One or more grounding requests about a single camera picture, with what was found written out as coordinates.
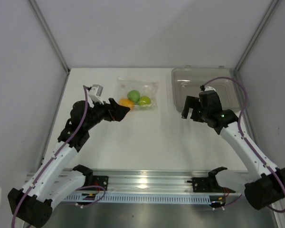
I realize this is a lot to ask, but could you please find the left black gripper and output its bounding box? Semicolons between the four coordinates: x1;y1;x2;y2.
84;96;130;131

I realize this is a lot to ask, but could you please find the orange fruit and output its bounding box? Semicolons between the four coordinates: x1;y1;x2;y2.
119;98;135;110

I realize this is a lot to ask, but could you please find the round green lime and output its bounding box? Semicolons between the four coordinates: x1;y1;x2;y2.
127;90;141;103

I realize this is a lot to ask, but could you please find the green pear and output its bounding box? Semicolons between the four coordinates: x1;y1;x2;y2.
137;96;152;106

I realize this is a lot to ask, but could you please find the clear zip top bag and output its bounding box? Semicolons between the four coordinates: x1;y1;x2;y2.
117;78;159;110

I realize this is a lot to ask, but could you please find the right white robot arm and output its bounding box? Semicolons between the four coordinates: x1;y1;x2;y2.
181;90;285;213

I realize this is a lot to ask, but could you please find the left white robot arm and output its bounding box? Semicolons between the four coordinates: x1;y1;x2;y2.
8;98;130;228

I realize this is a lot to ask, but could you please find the clear plastic food container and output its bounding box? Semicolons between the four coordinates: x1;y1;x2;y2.
171;67;245;113

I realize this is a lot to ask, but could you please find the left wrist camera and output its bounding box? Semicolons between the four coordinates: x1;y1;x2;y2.
88;85;104;105

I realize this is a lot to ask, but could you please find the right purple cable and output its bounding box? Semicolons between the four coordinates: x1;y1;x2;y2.
199;76;285;212

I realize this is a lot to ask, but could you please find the purple cable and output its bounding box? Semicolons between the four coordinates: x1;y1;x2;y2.
199;76;285;212
11;85;106;228

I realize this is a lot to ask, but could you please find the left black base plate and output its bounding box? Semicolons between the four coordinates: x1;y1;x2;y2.
84;175;109;190

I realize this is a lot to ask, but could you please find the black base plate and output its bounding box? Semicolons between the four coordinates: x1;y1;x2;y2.
187;177;235;193
84;175;109;190

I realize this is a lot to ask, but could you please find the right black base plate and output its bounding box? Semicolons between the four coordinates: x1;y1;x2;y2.
187;177;235;193

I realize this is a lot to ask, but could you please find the aluminium mounting rail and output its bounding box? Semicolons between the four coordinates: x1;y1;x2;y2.
22;169;281;196

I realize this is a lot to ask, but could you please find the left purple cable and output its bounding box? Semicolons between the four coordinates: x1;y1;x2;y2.
11;85;106;228

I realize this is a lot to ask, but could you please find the slotted white cable duct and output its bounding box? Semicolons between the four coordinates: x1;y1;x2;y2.
63;192;211;205

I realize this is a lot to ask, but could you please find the right aluminium frame post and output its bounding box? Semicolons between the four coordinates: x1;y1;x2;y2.
234;0;281;71

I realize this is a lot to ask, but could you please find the aluminium frame post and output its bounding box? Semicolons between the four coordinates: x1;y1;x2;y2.
27;0;70;74
234;0;281;71

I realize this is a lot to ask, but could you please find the left aluminium frame post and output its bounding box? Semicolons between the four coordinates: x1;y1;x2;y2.
27;0;70;74

